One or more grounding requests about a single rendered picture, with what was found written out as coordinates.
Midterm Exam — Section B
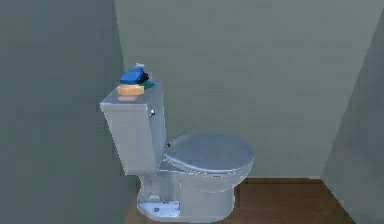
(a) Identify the white toilet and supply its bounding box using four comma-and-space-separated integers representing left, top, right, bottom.
99, 77, 256, 224

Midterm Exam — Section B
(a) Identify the blue spray bottle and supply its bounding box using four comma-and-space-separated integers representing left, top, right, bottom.
119, 62, 150, 85

